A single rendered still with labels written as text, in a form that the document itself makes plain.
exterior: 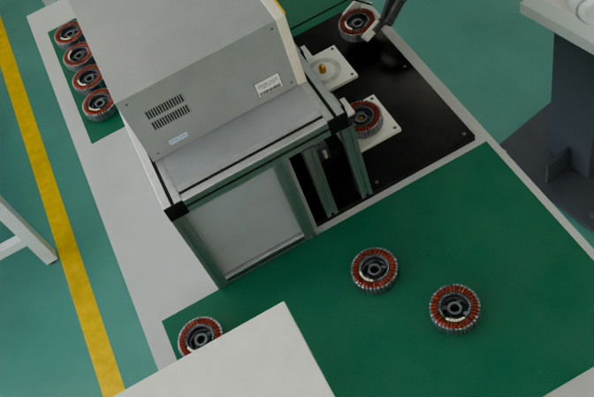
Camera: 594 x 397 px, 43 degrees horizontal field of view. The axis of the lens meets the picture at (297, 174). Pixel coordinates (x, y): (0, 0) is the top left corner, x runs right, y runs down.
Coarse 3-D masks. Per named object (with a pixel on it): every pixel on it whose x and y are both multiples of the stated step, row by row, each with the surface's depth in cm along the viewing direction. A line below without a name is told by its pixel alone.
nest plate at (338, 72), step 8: (328, 48) 221; (336, 48) 221; (320, 56) 220; (328, 56) 219; (336, 56) 219; (312, 64) 219; (320, 64) 218; (328, 64) 218; (336, 64) 217; (344, 64) 216; (328, 72) 216; (336, 72) 215; (344, 72) 214; (352, 72) 214; (328, 80) 214; (336, 80) 213; (344, 80) 212; (328, 88) 212; (336, 88) 213
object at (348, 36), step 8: (360, 8) 218; (344, 16) 217; (352, 16) 218; (360, 16) 218; (368, 16) 215; (376, 16) 215; (344, 24) 216; (352, 24) 216; (360, 24) 218; (368, 24) 213; (344, 32) 215; (352, 32) 213; (360, 32) 212; (352, 40) 214
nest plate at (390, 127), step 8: (384, 112) 202; (384, 120) 201; (392, 120) 200; (384, 128) 199; (392, 128) 198; (400, 128) 198; (376, 136) 198; (384, 136) 197; (360, 144) 198; (368, 144) 197; (376, 144) 198
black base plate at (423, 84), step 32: (320, 32) 228; (352, 64) 217; (384, 64) 214; (352, 96) 210; (384, 96) 207; (416, 96) 204; (416, 128) 198; (448, 128) 195; (384, 160) 194; (416, 160) 192; (352, 192) 191; (320, 224) 190
